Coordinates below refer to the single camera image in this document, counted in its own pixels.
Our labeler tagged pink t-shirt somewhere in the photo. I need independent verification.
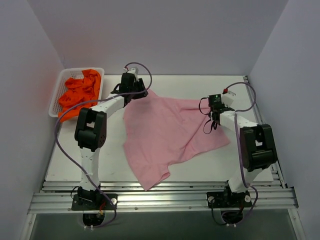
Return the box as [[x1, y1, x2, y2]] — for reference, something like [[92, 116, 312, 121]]
[[123, 91, 230, 191]]

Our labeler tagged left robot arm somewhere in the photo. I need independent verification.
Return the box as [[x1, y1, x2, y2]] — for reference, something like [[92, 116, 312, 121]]
[[74, 67, 148, 210]]

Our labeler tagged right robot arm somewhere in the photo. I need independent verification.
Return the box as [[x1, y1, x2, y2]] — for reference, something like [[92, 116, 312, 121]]
[[208, 93, 278, 207]]

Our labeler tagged orange t-shirt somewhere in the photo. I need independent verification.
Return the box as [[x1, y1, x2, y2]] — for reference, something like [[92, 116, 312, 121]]
[[58, 69, 102, 117]]

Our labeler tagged white plastic basket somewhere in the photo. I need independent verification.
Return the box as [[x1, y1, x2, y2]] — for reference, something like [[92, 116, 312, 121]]
[[48, 67, 105, 118]]

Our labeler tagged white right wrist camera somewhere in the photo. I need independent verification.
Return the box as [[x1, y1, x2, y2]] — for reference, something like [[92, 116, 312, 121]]
[[221, 88, 237, 107]]

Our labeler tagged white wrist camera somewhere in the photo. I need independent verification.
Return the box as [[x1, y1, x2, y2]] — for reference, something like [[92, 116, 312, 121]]
[[123, 66, 139, 78], [221, 88, 237, 107]]

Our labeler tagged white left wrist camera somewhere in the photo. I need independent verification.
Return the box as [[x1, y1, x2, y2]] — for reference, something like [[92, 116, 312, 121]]
[[123, 66, 139, 78]]

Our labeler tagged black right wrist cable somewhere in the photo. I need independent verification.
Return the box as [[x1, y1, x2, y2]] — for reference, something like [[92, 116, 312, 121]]
[[198, 97, 218, 135]]

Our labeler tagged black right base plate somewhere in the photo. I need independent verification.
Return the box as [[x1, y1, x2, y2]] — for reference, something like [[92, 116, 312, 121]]
[[206, 191, 252, 209]]

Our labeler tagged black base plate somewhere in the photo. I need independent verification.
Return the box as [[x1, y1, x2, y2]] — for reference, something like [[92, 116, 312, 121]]
[[71, 192, 118, 211], [206, 191, 252, 209]]

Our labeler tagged aluminium mounting rail frame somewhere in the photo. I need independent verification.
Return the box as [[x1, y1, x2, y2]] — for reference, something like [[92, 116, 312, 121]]
[[27, 75, 300, 215]]

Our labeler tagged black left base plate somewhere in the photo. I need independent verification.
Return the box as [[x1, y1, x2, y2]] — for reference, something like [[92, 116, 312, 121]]
[[71, 192, 118, 211]]

